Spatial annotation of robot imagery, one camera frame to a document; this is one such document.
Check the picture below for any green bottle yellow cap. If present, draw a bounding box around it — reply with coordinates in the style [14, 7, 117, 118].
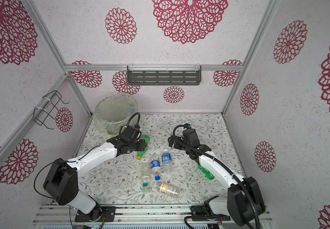
[136, 135, 150, 160]

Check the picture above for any Pocari bottle white cap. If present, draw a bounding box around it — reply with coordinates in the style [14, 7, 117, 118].
[161, 148, 173, 173]

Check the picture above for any clear bottle green cap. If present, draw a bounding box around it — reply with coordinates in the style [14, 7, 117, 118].
[141, 162, 151, 192]

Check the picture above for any Pocari bottle blue cap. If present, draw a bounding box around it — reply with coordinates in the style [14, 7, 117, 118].
[150, 155, 161, 182]

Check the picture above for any clear bottle pink label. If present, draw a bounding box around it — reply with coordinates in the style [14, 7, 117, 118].
[127, 104, 137, 114]

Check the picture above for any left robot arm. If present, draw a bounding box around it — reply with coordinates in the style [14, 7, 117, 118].
[43, 124, 147, 217]

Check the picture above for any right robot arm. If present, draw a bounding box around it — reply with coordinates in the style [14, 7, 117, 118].
[168, 124, 266, 229]

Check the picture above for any clear plastic bin liner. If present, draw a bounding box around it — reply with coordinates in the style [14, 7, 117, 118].
[93, 92, 140, 140]

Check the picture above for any clear bottle yellow label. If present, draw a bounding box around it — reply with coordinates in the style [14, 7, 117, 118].
[155, 182, 181, 198]

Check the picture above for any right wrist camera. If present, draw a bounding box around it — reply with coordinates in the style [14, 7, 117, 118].
[182, 123, 191, 129]

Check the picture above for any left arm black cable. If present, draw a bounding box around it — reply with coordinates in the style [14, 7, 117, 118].
[119, 112, 141, 135]

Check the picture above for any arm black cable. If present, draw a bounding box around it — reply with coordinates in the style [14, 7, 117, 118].
[172, 123, 261, 229]
[119, 112, 141, 135]

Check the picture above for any grey slotted wall shelf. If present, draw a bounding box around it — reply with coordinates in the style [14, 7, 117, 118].
[127, 65, 202, 86]

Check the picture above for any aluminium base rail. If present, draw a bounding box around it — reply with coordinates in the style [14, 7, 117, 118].
[32, 202, 274, 225]

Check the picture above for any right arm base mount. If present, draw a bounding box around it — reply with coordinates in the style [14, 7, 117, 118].
[190, 205, 231, 221]

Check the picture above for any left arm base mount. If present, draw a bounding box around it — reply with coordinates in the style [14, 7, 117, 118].
[74, 206, 116, 222]

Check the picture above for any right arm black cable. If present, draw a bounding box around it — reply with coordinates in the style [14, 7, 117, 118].
[172, 123, 261, 229]

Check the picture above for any black wire wall rack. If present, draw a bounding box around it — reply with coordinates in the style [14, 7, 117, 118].
[32, 90, 69, 130]

